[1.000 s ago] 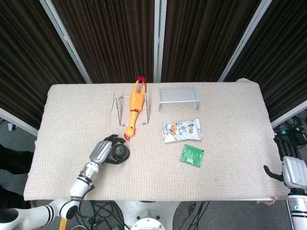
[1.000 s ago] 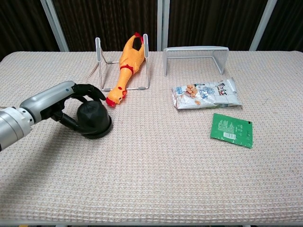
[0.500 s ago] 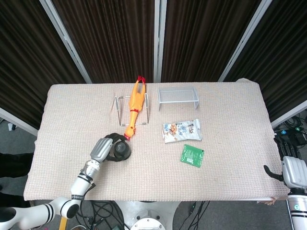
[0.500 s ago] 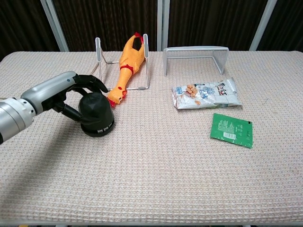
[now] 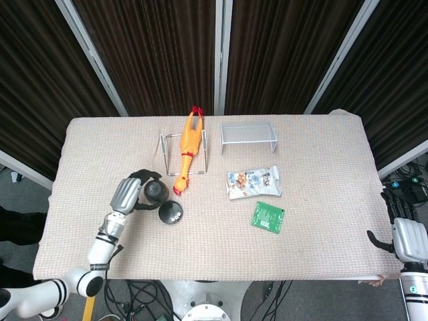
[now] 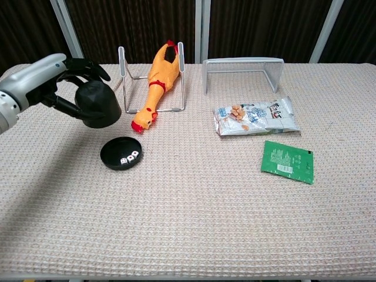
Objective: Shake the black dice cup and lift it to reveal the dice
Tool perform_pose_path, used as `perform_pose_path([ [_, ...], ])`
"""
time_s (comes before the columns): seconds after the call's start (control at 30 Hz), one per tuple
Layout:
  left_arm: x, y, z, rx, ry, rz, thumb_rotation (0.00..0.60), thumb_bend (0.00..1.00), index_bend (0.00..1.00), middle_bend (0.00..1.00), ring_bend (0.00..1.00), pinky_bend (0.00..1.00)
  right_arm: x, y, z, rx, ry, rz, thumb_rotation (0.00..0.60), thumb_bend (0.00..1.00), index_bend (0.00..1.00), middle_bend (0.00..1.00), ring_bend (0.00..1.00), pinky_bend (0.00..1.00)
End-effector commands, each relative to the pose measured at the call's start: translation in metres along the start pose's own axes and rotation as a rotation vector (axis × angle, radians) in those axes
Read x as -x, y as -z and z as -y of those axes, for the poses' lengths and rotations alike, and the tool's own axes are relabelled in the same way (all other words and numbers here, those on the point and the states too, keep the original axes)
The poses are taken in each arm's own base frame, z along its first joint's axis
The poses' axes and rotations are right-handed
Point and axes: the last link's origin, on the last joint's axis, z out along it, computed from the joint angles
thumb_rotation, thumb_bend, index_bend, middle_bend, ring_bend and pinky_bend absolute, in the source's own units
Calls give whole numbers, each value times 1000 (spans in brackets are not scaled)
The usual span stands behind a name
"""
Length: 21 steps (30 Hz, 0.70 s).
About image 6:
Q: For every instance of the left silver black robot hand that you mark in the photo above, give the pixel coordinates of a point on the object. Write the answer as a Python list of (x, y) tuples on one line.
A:
[(35, 76)]

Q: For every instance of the black dice cup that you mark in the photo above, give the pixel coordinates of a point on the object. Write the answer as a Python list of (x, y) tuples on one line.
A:
[(100, 100)]

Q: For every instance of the black round tray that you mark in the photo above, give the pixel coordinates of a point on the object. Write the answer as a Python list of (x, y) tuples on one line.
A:
[(114, 149)]

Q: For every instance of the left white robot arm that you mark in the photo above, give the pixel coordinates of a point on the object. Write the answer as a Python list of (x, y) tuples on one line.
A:
[(7, 114)]

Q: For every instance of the dark brown partition panel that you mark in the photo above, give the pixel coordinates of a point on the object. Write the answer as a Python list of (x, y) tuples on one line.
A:
[(358, 29), (264, 26), (23, 29), (141, 20)]

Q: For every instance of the small white die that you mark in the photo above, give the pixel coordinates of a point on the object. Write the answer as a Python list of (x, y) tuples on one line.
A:
[(135, 153), (130, 158), (123, 161)]

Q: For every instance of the yellow rubber chicken toy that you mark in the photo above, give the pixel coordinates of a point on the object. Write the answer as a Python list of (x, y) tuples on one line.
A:
[(160, 79)]

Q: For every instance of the beige waffle tablecloth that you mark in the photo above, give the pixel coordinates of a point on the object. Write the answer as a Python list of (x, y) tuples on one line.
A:
[(176, 205)]

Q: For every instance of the grey mesh shelf riser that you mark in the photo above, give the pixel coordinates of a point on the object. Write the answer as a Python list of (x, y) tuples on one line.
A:
[(243, 60)]

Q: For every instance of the white blue snack bag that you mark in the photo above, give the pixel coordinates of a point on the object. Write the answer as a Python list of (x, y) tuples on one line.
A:
[(264, 117)]

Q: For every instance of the green foil packet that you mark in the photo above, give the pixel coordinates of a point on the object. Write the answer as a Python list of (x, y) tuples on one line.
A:
[(288, 161)]

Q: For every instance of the grey metal partition post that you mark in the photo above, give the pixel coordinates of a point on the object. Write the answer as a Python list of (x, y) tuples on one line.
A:
[(326, 29), (202, 29), (66, 26)]

